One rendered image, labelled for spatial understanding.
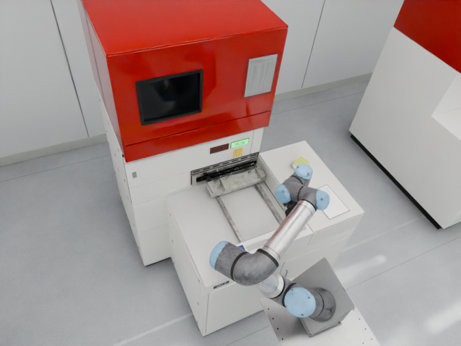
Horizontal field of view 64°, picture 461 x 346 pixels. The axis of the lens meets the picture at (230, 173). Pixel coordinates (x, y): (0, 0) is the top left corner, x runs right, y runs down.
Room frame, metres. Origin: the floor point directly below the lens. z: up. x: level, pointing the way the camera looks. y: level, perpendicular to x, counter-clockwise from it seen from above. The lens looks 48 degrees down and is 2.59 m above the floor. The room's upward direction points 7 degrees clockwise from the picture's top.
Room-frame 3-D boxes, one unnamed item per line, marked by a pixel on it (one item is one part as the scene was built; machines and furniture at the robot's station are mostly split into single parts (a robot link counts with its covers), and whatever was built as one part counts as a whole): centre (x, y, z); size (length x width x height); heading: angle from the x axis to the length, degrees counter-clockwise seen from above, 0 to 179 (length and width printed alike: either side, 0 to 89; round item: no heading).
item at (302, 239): (1.02, -0.21, 0.89); 0.55 x 0.09 x 0.14; 120
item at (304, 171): (1.09, -0.31, 1.41); 0.09 x 0.08 x 0.11; 142
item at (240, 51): (1.74, 0.35, 1.52); 0.81 x 0.75 x 0.59; 120
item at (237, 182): (1.48, -0.04, 0.87); 0.36 x 0.08 x 0.03; 120
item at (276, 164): (1.48, -0.47, 0.89); 0.62 x 0.35 x 0.14; 30
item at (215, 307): (1.32, -0.21, 0.41); 0.97 x 0.64 x 0.82; 120
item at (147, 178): (1.47, 0.19, 1.02); 0.82 x 0.03 x 0.40; 120
